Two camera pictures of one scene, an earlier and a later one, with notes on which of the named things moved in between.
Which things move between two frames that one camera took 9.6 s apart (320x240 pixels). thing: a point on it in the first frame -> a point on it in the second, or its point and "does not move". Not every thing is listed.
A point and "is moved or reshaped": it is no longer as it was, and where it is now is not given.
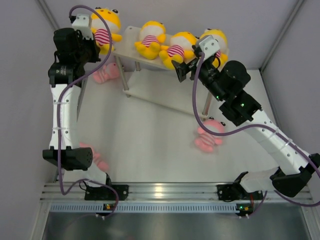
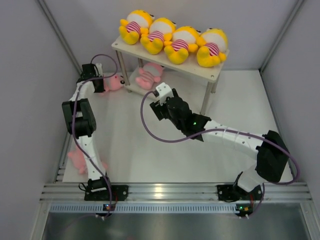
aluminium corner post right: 296,8 does not move
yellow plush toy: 180,47 is moved or reshaped
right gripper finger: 181,70 -> 161,111
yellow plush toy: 152,33 is moved or reshaped
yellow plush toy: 221,56 does not move
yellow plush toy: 101,31 -> 137,23
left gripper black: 95,58 -> 101,89
